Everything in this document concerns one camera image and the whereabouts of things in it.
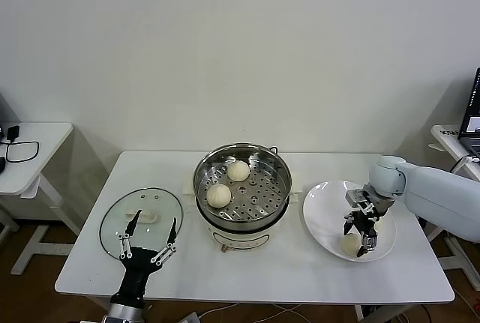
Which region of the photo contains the white side desk with laptop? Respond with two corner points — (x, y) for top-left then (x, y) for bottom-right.
(427, 124), (480, 283)

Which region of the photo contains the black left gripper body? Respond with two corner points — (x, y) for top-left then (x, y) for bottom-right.
(110, 247), (161, 304)

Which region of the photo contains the white side desk with adapter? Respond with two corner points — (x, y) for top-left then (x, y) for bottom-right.
(0, 122), (74, 276)

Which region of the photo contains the thin black looped cable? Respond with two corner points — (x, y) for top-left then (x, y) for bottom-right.
(0, 139), (41, 165)

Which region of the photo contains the dark open laptop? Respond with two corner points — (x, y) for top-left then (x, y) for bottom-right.
(457, 67), (480, 159)

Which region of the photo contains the white plug cable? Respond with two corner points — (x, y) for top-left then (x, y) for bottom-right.
(455, 154), (480, 169)

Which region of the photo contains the white electric cooking pot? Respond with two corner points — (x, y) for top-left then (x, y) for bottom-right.
(181, 171), (304, 255)

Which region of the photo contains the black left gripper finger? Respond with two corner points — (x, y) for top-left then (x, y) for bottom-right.
(118, 208), (143, 260)
(150, 217), (179, 265)

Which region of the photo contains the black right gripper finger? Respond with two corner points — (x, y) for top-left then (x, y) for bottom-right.
(343, 212), (356, 237)
(358, 231), (378, 259)

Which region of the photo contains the glass pot lid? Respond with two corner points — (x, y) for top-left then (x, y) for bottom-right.
(99, 187), (184, 263)

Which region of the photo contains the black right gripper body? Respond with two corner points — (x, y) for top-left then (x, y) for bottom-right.
(347, 204), (382, 241)

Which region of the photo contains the white round plate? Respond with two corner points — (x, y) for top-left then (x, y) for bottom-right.
(302, 180), (398, 263)

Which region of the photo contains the stainless steel steamer basket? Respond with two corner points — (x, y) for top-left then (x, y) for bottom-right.
(193, 142), (293, 232)

